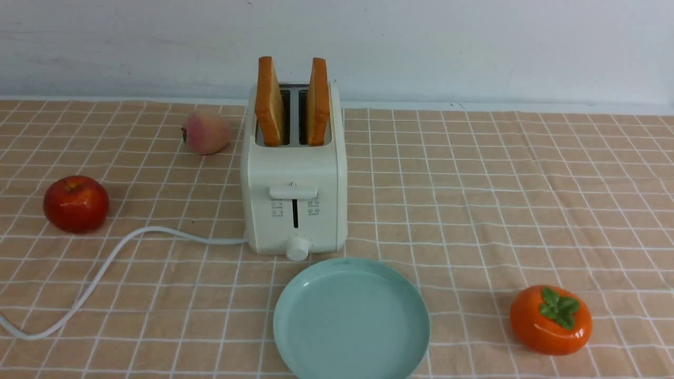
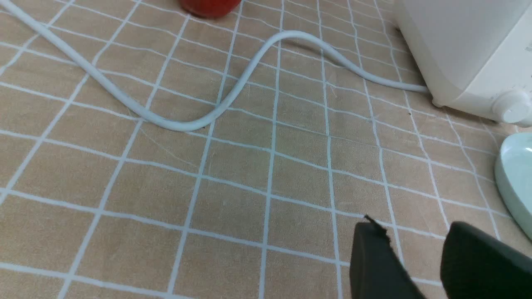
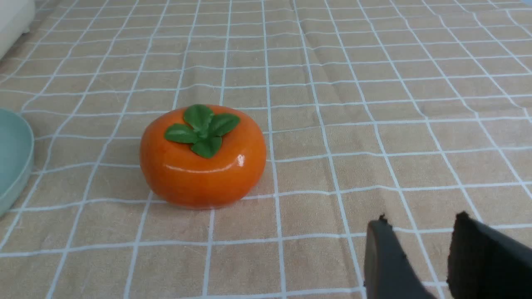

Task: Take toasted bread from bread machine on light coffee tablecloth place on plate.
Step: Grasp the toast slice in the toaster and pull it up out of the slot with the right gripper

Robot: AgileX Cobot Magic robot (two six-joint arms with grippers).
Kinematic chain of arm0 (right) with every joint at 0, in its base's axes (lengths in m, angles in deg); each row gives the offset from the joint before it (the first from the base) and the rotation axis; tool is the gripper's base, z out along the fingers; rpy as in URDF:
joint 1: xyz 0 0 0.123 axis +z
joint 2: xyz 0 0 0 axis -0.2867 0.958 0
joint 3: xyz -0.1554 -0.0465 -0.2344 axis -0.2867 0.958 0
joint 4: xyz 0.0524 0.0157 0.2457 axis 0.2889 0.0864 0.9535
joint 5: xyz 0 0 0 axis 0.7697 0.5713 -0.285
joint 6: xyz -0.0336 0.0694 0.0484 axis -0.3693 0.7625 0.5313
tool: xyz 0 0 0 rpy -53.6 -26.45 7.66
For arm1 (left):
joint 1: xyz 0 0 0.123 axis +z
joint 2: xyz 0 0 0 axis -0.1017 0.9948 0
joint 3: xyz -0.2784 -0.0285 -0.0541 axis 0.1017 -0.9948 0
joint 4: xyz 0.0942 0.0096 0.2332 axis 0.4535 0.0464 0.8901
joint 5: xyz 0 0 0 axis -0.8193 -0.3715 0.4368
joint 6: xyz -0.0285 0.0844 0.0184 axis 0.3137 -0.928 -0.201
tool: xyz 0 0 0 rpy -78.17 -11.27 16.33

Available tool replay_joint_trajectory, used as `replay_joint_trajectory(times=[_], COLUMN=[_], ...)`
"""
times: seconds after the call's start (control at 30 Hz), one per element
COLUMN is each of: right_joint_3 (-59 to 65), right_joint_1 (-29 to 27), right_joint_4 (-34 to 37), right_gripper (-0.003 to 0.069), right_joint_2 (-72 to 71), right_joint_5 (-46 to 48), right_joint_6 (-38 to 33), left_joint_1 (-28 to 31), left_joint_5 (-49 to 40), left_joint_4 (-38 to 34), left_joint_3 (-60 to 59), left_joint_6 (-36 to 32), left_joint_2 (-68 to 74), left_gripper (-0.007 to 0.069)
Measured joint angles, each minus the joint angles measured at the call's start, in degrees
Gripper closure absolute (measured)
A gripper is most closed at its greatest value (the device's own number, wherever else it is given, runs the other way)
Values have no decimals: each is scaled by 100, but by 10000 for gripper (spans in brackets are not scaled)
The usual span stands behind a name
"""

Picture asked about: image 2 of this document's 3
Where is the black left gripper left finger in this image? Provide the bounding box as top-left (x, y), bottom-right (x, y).
top-left (350, 215), bottom-right (424, 299)

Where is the beige checkered tablecloth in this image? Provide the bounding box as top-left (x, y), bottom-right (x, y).
top-left (0, 0), bottom-right (531, 299)

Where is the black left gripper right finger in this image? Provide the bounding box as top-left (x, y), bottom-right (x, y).
top-left (440, 221), bottom-right (532, 299)

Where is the light green plate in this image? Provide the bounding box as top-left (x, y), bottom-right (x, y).
top-left (494, 132), bottom-right (532, 238)

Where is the red peach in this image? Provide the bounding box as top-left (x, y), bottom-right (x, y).
top-left (178, 0), bottom-right (242, 19)

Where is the white toaster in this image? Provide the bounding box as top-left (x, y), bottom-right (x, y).
top-left (393, 0), bottom-right (532, 127)

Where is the white power cable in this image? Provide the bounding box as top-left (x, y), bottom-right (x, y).
top-left (0, 0), bottom-right (429, 132)

